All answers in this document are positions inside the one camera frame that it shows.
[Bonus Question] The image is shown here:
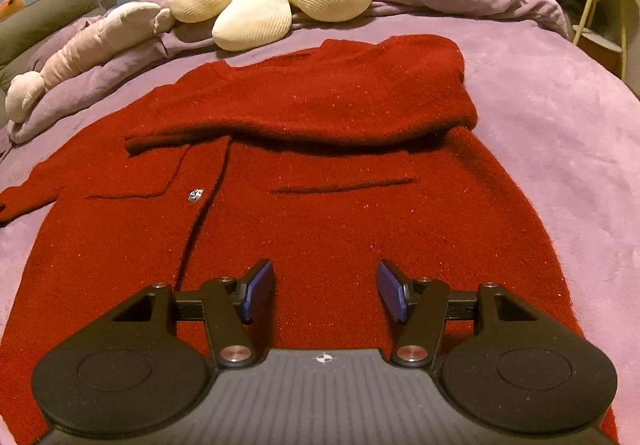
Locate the beige long plush toy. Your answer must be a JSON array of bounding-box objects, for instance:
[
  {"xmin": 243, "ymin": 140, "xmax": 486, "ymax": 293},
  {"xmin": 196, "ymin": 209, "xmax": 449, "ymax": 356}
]
[{"xmin": 5, "ymin": 2, "xmax": 177, "ymax": 125}]

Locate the red wool coat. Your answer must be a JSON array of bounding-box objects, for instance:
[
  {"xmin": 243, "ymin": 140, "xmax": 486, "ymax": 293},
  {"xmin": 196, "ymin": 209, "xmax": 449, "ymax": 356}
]
[{"xmin": 0, "ymin": 34, "xmax": 618, "ymax": 445}]

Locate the purple bed sheet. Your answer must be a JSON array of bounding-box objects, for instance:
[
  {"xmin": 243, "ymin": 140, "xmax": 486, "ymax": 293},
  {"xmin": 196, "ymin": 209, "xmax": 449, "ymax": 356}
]
[{"xmin": 0, "ymin": 18, "xmax": 640, "ymax": 445}]

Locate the orange plush toy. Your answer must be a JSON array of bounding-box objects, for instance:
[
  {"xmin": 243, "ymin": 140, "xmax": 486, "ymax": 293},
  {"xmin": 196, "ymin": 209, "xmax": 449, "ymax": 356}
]
[{"xmin": 0, "ymin": 0, "xmax": 27, "ymax": 22}]

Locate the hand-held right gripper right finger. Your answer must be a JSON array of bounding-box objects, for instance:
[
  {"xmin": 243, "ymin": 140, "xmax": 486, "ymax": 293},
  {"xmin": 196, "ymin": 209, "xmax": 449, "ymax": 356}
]
[{"xmin": 377, "ymin": 258, "xmax": 534, "ymax": 369}]

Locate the yellow side table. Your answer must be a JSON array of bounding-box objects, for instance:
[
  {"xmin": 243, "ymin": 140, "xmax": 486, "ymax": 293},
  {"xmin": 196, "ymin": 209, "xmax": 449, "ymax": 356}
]
[{"xmin": 571, "ymin": 0, "xmax": 637, "ymax": 82}]

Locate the olive green pillow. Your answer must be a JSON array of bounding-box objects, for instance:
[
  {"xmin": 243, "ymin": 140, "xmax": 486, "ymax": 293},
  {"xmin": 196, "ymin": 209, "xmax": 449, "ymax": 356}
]
[{"xmin": 0, "ymin": 0, "xmax": 101, "ymax": 86}]

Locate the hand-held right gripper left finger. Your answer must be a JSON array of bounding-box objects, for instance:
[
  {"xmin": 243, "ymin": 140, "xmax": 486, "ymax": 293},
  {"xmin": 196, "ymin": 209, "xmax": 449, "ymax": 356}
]
[{"xmin": 112, "ymin": 258, "xmax": 275, "ymax": 369}]

